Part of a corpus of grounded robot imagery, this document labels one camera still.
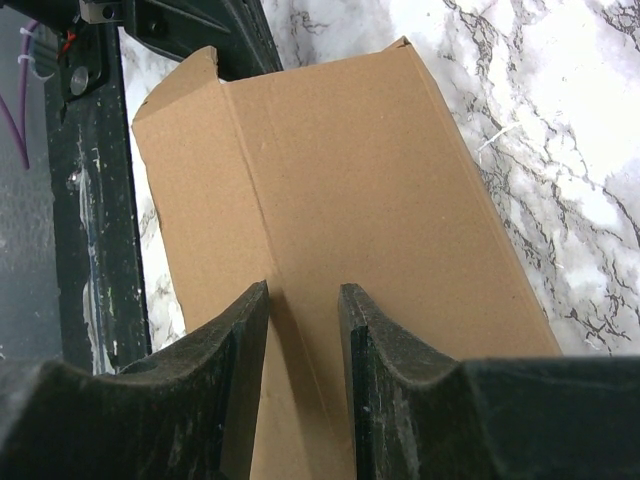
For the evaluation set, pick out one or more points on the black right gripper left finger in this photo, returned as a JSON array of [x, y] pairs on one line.
[[188, 411]]

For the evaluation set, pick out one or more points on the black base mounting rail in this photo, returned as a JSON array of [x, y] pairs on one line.
[[102, 304]]

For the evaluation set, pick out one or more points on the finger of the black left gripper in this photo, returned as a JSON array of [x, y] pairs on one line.
[[237, 29]]

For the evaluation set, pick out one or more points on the brown cardboard box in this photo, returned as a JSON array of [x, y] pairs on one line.
[[352, 171]]

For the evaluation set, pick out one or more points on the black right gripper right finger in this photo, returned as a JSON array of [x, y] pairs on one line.
[[416, 413]]

